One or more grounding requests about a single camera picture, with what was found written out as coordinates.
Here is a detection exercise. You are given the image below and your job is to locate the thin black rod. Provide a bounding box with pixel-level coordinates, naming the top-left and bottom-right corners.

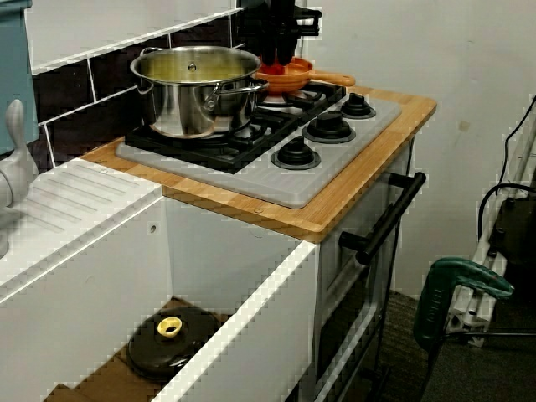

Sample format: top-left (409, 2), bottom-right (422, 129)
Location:
top-left (443, 328), bottom-right (536, 338)

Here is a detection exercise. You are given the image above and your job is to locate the black burner grate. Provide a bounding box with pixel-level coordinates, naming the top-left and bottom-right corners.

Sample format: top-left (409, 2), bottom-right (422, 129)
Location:
top-left (125, 81), bottom-right (351, 175)

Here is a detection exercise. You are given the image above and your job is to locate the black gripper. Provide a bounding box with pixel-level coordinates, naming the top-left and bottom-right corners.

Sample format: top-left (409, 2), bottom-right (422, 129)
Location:
top-left (259, 0), bottom-right (323, 67)

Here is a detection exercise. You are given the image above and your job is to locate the black oven door handle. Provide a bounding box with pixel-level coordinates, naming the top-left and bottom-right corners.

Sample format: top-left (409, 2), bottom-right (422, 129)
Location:
top-left (338, 170), bottom-right (427, 265)

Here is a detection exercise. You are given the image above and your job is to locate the teal plastic container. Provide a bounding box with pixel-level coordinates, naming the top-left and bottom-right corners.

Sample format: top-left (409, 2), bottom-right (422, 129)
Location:
top-left (0, 0), bottom-right (41, 158)

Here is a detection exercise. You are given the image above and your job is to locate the orange toy frying pan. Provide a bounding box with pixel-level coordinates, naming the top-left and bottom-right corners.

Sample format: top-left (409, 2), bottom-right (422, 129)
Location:
top-left (254, 56), bottom-right (357, 94)

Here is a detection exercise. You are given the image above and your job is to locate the grey toy faucet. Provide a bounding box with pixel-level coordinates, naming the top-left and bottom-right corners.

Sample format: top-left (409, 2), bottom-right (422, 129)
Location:
top-left (0, 98), bottom-right (41, 259)

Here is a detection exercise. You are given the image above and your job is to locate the stainless steel pot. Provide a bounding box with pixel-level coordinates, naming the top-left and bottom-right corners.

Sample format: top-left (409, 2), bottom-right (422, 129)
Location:
top-left (129, 44), bottom-right (271, 139)

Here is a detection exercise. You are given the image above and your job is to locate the white aluminium frame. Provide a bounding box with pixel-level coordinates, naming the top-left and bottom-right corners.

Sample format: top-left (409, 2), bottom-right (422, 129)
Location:
top-left (446, 125), bottom-right (536, 348)

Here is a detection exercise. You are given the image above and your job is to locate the white oven cabinet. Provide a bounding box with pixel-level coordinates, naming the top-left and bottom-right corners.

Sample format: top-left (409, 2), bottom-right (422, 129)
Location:
top-left (313, 137), bottom-right (415, 402)

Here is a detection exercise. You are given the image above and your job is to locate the brown cardboard sheet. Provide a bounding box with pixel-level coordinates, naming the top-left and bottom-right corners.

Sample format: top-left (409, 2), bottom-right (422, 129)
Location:
top-left (44, 296), bottom-right (231, 402)

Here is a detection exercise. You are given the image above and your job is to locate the green power tool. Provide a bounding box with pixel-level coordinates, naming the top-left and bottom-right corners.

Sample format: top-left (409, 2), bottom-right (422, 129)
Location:
top-left (413, 257), bottom-right (515, 348)

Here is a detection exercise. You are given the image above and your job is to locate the grey stove top panel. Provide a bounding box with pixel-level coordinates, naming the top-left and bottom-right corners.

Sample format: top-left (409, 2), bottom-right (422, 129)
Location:
top-left (115, 90), bottom-right (403, 210)

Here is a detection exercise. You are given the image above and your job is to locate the black stove knob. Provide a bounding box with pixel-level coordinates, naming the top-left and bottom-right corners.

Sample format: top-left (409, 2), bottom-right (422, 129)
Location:
top-left (339, 92), bottom-right (377, 121)
top-left (301, 111), bottom-right (357, 143)
top-left (271, 136), bottom-right (322, 171)

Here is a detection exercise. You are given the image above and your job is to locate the dark lid with yellow knob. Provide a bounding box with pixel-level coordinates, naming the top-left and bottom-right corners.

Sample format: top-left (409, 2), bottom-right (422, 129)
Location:
top-left (126, 307), bottom-right (219, 382)

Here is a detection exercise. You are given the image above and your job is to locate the dark box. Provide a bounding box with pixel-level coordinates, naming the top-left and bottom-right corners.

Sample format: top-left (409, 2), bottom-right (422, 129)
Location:
top-left (487, 196), bottom-right (536, 294)

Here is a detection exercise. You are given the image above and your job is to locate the thick black cable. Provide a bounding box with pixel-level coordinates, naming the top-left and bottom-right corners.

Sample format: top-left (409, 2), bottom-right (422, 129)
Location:
top-left (478, 182), bottom-right (536, 260)

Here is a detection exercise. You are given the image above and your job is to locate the thin black cable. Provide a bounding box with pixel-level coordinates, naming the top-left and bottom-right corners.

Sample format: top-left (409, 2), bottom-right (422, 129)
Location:
top-left (497, 95), bottom-right (536, 185)

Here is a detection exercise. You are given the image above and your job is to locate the white sink unit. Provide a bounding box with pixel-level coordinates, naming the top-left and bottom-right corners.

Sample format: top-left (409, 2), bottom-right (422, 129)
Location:
top-left (0, 157), bottom-right (322, 402)

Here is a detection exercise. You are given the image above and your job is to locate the wooden countertop board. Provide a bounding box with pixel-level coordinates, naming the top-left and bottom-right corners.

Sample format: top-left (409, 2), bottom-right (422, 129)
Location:
top-left (79, 85), bottom-right (438, 244)

